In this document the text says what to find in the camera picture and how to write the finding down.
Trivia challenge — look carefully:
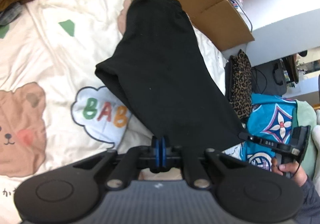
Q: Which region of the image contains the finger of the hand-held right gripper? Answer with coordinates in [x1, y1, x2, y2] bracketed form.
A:
[239, 132, 278, 151]

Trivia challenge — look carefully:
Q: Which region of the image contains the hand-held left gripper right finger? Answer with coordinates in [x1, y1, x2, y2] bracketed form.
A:
[160, 136, 250, 189]

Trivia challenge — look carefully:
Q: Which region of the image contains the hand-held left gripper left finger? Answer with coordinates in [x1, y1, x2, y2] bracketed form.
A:
[72, 136, 161, 191]

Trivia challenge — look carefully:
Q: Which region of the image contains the black knit garment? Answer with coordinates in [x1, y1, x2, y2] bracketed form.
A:
[95, 0, 247, 155]

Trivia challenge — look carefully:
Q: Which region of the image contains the person's right forearm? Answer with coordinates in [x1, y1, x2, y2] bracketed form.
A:
[295, 175, 320, 224]

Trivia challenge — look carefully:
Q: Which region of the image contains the person's right hand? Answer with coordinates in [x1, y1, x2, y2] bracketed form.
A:
[271, 156, 308, 187]

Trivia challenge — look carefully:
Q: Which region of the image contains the turquoise printed garment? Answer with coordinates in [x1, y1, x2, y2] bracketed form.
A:
[241, 93, 298, 172]

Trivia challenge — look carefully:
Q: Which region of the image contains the light green cloth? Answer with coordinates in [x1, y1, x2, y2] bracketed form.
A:
[295, 99, 320, 182]

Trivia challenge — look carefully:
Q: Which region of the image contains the leopard print cloth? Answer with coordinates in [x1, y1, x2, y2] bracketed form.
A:
[225, 49, 253, 121]

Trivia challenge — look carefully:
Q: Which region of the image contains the black bag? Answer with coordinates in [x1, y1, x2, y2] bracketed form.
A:
[271, 60, 288, 87]

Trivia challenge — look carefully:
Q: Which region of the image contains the white bear-print bedsheet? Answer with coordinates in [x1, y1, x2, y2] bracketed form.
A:
[0, 0, 247, 224]

